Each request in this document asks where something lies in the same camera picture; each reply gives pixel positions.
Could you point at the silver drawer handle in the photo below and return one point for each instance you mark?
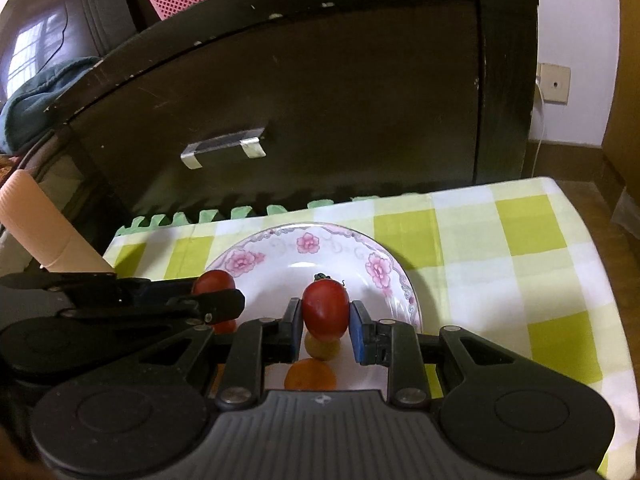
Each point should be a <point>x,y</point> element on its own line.
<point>224,149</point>

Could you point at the green white checkered tablecloth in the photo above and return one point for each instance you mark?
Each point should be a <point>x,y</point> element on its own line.
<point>511,262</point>

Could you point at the small red cherry tomato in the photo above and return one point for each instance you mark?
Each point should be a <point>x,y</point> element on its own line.
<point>325,305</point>

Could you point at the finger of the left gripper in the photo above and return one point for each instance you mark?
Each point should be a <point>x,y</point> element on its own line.
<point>76,284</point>
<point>164,307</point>

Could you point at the brown wooden wardrobe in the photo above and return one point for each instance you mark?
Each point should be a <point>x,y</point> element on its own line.
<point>621,140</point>

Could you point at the dark wooden cabinet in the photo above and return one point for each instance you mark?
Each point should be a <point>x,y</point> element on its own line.
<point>358,97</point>

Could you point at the orange tangerine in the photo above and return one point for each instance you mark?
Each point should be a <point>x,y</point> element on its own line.
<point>310,375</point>

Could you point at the white floral porcelain plate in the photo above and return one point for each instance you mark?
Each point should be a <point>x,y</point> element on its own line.
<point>277,264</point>

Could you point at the blue folded cloth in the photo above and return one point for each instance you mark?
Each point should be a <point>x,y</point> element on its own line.
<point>25,116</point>

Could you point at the pale longan fruit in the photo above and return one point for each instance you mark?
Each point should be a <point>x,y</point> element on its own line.
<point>321,350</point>

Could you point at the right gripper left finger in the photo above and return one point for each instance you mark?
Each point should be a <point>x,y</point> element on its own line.
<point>257,344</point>

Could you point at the grey mattress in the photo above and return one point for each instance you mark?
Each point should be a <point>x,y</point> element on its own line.
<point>52,163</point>

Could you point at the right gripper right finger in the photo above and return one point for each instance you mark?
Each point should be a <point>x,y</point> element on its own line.
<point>394,345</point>

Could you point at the pink ribbed cylindrical case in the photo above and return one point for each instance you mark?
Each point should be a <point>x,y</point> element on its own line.
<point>34,221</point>

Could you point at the stemmed red cherry tomato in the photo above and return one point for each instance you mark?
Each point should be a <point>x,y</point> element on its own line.
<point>215,289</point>

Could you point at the beige wall socket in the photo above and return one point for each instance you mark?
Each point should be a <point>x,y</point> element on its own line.
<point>554,83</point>

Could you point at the green foam mat edge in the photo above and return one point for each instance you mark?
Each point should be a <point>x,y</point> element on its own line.
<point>142,224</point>

